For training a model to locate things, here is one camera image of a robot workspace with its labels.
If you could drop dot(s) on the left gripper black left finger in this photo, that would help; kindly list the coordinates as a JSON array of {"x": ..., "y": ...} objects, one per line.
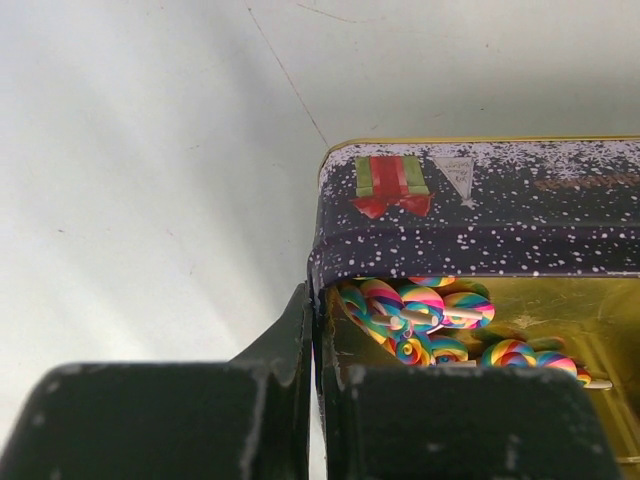
[{"x": 246, "y": 418}]

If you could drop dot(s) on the tin with swirl lollipops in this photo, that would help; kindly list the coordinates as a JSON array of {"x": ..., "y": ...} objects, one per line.
[{"x": 505, "y": 253}]

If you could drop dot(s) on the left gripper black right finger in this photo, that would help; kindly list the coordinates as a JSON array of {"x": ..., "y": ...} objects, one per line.
[{"x": 387, "y": 420}]

